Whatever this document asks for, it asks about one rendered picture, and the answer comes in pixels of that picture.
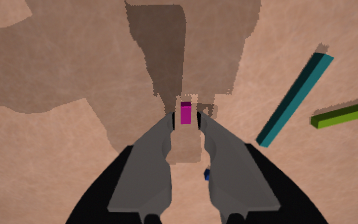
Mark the lime green rod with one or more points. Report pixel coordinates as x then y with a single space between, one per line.
335 117

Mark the magenta rod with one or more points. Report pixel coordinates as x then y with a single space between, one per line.
185 112

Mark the turquoise rod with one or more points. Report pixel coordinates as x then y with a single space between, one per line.
303 85

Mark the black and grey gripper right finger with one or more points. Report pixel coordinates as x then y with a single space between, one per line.
242 180

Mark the small blue block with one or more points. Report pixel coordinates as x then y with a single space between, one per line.
206 174

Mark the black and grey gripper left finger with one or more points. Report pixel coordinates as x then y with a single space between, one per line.
137 182

